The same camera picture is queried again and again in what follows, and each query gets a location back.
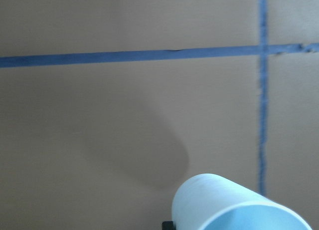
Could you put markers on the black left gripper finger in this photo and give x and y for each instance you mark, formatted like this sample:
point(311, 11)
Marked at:
point(167, 225)

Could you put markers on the light blue cup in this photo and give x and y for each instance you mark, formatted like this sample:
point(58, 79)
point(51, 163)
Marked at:
point(212, 202)

